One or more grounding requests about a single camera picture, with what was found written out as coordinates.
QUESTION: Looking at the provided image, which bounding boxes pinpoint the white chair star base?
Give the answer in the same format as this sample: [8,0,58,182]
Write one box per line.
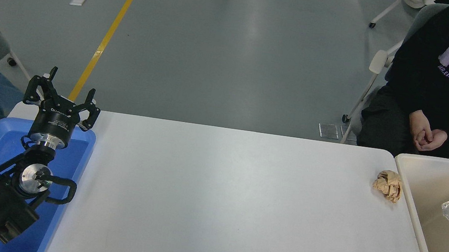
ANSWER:
[368,0,437,37]

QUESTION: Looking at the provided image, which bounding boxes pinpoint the person's right hand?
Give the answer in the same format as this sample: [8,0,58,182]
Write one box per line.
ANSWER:
[405,108,437,148]

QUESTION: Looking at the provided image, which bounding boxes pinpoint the person's left hand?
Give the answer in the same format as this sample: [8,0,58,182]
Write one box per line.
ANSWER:
[415,126,449,155]

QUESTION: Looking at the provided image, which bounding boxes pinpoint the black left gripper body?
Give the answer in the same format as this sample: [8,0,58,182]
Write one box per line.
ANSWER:
[29,93,86,144]

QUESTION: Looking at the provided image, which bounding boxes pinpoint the crumpled tan paper ball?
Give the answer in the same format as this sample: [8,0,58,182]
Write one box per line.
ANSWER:
[371,169,405,204]

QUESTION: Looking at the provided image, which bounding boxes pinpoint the person with lanyard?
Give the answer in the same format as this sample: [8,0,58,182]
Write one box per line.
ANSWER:
[354,0,449,164]

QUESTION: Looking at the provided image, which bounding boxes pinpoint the square metal floor plate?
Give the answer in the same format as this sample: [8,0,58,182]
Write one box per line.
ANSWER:
[318,122,340,140]
[339,124,358,142]

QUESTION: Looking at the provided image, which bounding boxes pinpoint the yellow floor tape line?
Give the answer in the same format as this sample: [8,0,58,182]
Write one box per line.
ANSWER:
[67,0,151,110]

